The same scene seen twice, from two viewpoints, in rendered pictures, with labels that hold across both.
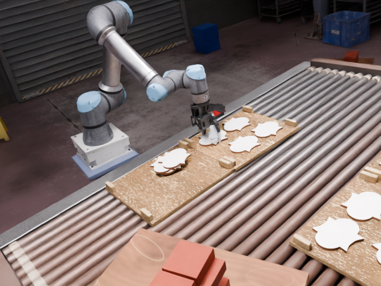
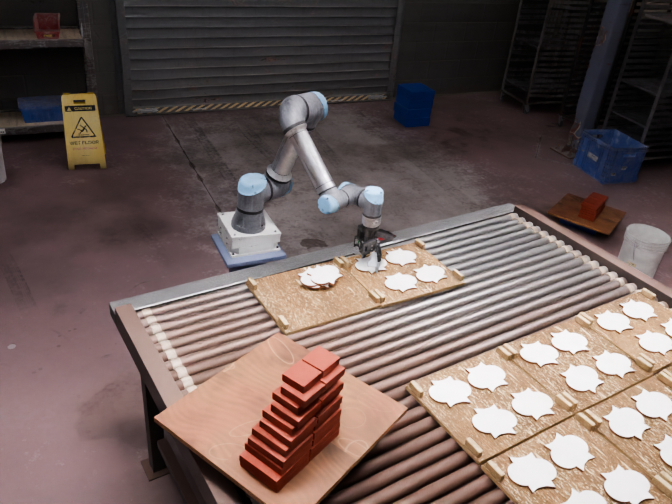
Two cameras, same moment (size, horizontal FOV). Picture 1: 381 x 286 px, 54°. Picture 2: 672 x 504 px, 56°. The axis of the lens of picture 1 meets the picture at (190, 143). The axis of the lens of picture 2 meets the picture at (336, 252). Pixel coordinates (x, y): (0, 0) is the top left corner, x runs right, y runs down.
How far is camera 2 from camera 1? 91 cm
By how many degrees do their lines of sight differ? 2
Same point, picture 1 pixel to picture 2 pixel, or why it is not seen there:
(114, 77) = (287, 167)
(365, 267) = (459, 423)
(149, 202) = (288, 312)
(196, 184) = (338, 308)
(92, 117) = (251, 203)
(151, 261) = (282, 362)
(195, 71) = (373, 195)
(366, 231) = (476, 397)
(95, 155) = (240, 243)
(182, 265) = (316, 361)
